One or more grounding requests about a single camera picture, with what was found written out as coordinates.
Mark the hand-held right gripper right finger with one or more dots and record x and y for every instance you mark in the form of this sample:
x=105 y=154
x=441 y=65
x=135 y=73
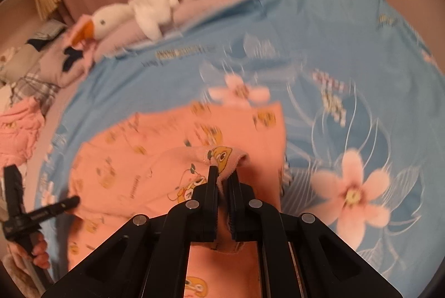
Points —
x=234 y=193

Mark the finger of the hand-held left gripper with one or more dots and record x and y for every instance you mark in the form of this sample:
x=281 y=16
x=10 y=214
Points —
x=55 y=206
x=12 y=186

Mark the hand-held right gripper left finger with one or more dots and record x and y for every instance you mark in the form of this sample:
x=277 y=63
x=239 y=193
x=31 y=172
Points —
x=212 y=180

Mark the orange printed baby top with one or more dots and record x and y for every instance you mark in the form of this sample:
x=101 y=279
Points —
x=139 y=159

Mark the person's left hand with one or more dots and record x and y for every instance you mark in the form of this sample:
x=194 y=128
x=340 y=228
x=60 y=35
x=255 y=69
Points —
x=38 y=249

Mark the pink fluffy garment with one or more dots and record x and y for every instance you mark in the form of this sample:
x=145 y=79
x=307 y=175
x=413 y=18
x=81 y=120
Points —
x=17 y=131

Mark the beige pillow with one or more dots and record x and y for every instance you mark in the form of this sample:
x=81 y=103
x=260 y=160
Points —
x=24 y=67

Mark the mauve pillow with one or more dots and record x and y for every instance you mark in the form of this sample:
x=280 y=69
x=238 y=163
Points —
x=52 y=65
x=118 y=37

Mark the navy cloth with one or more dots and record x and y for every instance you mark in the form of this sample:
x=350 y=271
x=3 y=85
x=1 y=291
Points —
x=71 y=56

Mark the black folded cloth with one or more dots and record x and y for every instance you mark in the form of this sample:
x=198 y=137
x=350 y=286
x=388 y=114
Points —
x=38 y=42

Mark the thin pink garment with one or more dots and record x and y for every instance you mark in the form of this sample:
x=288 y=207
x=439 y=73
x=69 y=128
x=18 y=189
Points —
x=88 y=53

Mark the grey striped folded cloth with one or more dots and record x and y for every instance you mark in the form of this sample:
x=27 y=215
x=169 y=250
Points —
x=52 y=28

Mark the blue floral blanket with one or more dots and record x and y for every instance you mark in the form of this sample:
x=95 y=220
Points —
x=313 y=41

